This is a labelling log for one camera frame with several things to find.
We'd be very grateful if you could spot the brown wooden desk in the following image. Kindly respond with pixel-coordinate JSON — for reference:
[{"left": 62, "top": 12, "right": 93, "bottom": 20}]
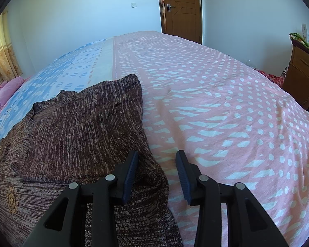
[{"left": 282, "top": 40, "right": 309, "bottom": 110}]

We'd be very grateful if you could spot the red patterned quilt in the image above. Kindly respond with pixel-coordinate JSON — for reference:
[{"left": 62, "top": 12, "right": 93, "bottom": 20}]
[{"left": 256, "top": 69, "right": 286, "bottom": 88}]

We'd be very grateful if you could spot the pink pillow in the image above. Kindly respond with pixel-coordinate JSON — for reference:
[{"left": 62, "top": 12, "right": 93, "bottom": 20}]
[{"left": 0, "top": 76, "right": 25, "bottom": 111}]

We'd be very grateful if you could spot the green item on desk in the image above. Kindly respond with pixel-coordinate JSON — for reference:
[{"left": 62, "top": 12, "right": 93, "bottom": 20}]
[{"left": 289, "top": 33, "right": 309, "bottom": 48}]

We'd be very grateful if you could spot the silver door handle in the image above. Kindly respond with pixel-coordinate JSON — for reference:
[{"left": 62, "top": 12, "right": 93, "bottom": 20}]
[{"left": 167, "top": 3, "right": 176, "bottom": 12}]

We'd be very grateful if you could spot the pink and blue bedsheet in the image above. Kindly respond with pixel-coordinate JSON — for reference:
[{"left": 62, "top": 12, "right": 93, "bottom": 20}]
[{"left": 0, "top": 31, "right": 309, "bottom": 246}]

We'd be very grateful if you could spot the brown wooden door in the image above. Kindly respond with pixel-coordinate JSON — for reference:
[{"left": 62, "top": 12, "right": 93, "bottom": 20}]
[{"left": 159, "top": 0, "right": 202, "bottom": 44}]

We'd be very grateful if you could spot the white wall socket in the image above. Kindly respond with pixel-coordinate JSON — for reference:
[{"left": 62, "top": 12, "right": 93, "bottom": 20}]
[{"left": 301, "top": 23, "right": 308, "bottom": 41}]

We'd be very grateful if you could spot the beige patterned curtain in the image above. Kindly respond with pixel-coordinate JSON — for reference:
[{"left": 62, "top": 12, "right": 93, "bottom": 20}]
[{"left": 0, "top": 11, "right": 22, "bottom": 83}]

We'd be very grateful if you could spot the brown knit sweater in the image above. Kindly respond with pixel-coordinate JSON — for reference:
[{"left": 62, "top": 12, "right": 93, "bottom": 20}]
[{"left": 0, "top": 74, "right": 183, "bottom": 246}]

